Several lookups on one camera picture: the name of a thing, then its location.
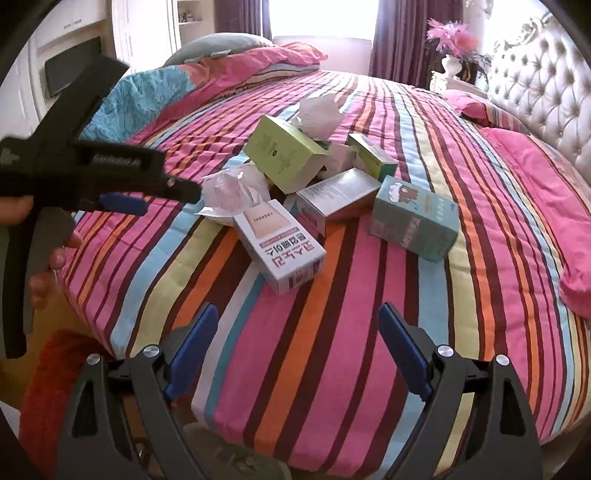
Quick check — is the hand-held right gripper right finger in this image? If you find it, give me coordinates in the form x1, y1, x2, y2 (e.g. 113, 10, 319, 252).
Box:
378, 302, 546, 480

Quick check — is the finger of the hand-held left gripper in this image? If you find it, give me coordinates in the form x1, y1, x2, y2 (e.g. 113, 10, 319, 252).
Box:
78, 193, 149, 217
161, 173, 202, 204

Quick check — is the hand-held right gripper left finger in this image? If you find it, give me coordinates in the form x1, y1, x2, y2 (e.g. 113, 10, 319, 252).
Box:
54, 303, 220, 480

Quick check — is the clear plastic wrap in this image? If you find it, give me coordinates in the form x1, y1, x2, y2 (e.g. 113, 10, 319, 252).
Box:
194, 164, 273, 227

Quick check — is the yellow paper piece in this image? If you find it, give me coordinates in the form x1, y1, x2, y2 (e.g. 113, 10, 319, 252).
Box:
243, 114, 331, 195

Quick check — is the white and pink box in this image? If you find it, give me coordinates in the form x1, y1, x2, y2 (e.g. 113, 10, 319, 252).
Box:
234, 200, 328, 296

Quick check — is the grey printed box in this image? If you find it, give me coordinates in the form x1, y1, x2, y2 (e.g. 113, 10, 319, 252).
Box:
295, 167, 383, 238

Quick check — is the small green box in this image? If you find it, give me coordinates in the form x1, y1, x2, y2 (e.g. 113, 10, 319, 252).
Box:
347, 133, 399, 183

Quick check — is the person's left hand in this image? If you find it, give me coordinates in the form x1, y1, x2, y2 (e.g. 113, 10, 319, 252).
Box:
0, 195, 84, 311

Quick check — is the striped bedspread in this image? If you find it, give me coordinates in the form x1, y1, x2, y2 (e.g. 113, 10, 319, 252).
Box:
55, 69, 591, 476

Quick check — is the black flat screen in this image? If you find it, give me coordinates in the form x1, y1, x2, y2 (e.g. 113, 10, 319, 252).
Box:
44, 37, 102, 97

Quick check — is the pink and teal folded quilt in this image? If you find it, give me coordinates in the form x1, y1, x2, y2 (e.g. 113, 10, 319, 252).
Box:
85, 41, 328, 148

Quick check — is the teal cartoon box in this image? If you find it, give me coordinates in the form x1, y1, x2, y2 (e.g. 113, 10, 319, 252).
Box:
370, 176, 460, 263

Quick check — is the grey-green pillow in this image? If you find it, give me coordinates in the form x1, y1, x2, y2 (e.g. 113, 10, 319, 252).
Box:
164, 33, 275, 68

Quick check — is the crumpled white tissue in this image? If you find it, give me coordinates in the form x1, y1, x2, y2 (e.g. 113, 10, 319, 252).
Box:
288, 95, 345, 141

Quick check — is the red rug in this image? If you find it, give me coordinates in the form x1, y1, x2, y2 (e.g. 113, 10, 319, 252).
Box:
18, 330, 109, 467

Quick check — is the small white box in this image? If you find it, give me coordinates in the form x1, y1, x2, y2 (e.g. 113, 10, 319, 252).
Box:
323, 143, 356, 178

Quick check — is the purple curtain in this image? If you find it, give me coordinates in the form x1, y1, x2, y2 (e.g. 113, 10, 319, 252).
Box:
217, 0, 273, 42
369, 0, 437, 86

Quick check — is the large pink pillow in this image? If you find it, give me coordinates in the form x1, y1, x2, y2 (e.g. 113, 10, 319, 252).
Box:
480, 127, 591, 319

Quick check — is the bright window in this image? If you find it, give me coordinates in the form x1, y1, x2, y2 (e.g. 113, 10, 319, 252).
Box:
259, 0, 384, 44

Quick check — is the small pink pillow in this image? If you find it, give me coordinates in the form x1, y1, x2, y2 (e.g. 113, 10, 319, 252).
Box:
443, 90, 532, 134

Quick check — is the white nightstand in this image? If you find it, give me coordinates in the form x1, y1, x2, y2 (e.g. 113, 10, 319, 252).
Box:
429, 74, 490, 100

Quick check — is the white vase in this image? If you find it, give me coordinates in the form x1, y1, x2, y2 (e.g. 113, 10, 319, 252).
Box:
441, 53, 462, 81

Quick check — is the pink feather bouquet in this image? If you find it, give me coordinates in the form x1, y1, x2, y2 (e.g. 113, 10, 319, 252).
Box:
425, 18, 492, 61

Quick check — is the white tufted headboard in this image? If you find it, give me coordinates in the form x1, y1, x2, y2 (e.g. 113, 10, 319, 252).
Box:
485, 9, 591, 153

